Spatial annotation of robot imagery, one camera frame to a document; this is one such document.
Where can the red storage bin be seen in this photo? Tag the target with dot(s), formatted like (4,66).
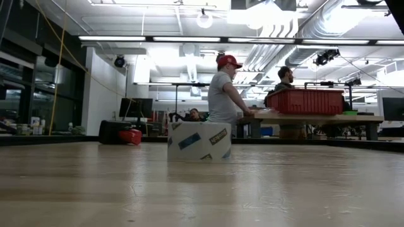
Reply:
(303,101)

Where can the round white ceiling lamp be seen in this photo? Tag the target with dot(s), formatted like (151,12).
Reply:
(204,19)

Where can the black aluminium frame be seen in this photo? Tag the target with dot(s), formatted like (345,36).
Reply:
(47,138)

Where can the person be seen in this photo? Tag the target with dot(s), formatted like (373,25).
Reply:
(221,101)
(285,75)
(194,114)

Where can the white carton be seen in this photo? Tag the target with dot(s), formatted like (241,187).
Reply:
(34,124)

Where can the black monitor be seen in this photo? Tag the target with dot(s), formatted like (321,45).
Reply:
(135,108)
(394,108)

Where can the red black battery pack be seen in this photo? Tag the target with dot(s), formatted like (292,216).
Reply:
(109,132)

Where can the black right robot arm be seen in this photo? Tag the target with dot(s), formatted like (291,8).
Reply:
(398,12)

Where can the blue storage box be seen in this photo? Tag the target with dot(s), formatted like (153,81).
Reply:
(265,131)

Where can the green flat object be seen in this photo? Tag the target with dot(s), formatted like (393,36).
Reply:
(349,112)

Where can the long ceiling light bar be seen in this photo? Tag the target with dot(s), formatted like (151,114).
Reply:
(189,39)

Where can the small black robot arm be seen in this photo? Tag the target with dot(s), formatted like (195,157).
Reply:
(176,117)

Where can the silver ventilation duct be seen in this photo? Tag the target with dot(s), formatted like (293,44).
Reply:
(300,56)

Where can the wooden table grey legs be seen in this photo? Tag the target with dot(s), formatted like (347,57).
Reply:
(315,118)

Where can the clear tape roll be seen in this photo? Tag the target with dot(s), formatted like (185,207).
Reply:
(199,142)

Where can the black metal stand frame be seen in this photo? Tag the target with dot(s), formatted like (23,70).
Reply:
(176,94)

